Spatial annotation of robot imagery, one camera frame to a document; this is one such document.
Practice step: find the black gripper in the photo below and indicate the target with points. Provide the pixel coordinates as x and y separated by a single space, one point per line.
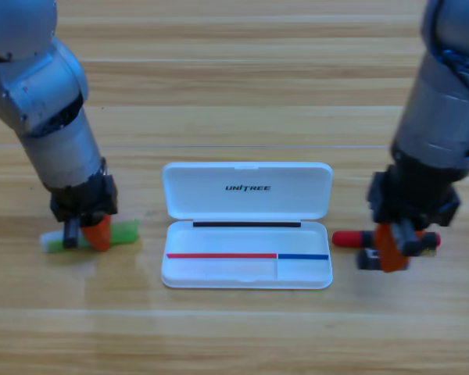
410 199
82 199

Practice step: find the red and black marker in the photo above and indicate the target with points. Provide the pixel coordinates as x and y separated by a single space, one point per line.
346 239

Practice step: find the green highlighter pen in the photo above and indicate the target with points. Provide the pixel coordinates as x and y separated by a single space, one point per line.
126 232

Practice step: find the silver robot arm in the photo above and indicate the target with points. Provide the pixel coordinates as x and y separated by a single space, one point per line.
58 140
437 109

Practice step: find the black eraser with white print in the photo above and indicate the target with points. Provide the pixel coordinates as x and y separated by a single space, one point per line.
367 259

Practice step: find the white Unitree pencil case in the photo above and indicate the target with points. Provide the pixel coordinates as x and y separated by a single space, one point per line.
242 242

